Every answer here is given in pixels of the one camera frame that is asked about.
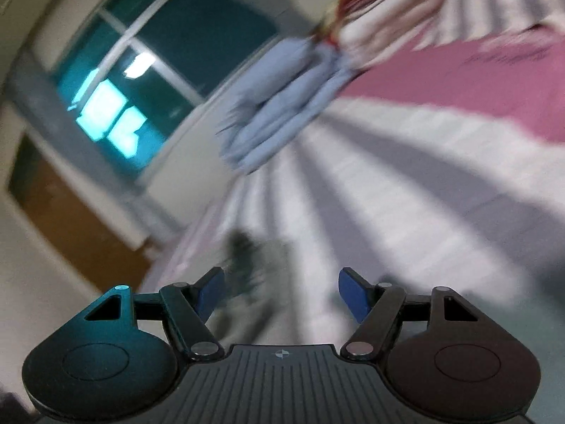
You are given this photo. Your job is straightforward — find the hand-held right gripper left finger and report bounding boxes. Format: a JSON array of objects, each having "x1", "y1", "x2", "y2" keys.
[{"x1": 83, "y1": 267, "x2": 225, "y2": 360}]

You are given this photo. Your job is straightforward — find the brown wooden door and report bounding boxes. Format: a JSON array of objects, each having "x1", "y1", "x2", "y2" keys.
[{"x1": 6, "y1": 132, "x2": 155, "y2": 292}]

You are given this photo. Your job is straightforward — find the grey pants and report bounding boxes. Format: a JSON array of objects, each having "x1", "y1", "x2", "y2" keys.
[{"x1": 223, "y1": 230, "x2": 305, "y2": 319}]

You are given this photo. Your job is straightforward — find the folded white quilt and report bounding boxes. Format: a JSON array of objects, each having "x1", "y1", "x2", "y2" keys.
[{"x1": 335, "y1": 0, "x2": 451, "y2": 71}]

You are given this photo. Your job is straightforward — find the striped pillow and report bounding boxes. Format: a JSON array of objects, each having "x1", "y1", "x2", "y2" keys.
[{"x1": 415, "y1": 0, "x2": 565, "y2": 49}]

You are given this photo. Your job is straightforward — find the sliding glass window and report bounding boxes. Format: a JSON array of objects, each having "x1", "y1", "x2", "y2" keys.
[{"x1": 53, "y1": 0, "x2": 279, "y2": 173}]

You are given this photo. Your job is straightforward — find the folded light blue duvet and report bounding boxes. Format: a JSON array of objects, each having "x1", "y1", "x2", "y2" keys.
[{"x1": 216, "y1": 35, "x2": 354, "y2": 175}]

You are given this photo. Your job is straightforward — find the grey curtain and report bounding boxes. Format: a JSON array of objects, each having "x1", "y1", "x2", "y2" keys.
[{"x1": 9, "y1": 53, "x2": 146, "y2": 195}]

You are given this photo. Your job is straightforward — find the striped pink bed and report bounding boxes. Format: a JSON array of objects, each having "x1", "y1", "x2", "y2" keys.
[{"x1": 137, "y1": 22, "x2": 565, "y2": 349}]

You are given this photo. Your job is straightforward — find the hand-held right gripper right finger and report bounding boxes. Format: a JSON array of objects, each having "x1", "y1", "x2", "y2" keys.
[{"x1": 338, "y1": 267, "x2": 482, "y2": 360}]

